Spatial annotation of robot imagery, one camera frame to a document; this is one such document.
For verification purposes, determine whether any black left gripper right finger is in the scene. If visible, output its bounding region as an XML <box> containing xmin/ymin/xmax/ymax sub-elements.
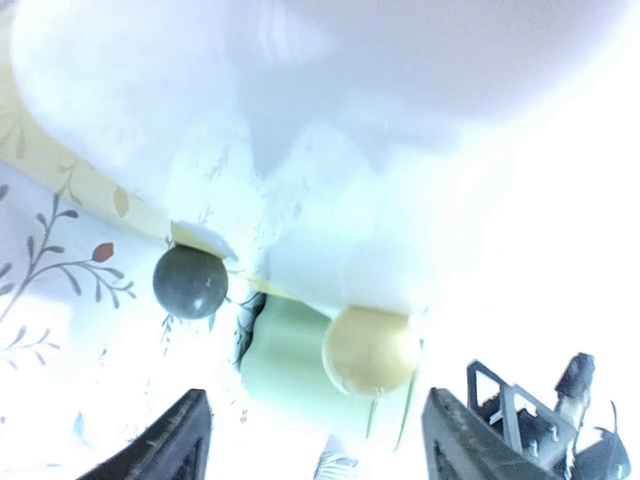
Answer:
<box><xmin>421</xmin><ymin>388</ymin><xmax>546</xmax><ymax>480</ymax></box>

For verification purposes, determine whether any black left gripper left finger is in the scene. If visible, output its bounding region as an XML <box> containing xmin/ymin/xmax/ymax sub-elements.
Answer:
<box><xmin>80</xmin><ymin>389</ymin><xmax>212</xmax><ymax>480</ymax></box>

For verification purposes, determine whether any drawer cabinet with dark top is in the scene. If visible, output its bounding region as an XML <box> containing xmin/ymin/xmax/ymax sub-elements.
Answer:
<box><xmin>8</xmin><ymin>1</ymin><xmax>639</xmax><ymax>396</ymax></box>

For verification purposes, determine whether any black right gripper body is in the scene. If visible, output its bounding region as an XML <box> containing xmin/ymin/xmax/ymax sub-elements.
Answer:
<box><xmin>466</xmin><ymin>352</ymin><xmax>631</xmax><ymax>479</ymax></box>

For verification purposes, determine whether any floral white tablecloth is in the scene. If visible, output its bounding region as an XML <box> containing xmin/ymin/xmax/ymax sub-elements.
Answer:
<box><xmin>0</xmin><ymin>180</ymin><xmax>251</xmax><ymax>480</ymax></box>

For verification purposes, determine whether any green hard-shell suitcase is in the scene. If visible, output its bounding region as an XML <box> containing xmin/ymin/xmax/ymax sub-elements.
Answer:
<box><xmin>240</xmin><ymin>296</ymin><xmax>418</xmax><ymax>451</ymax></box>

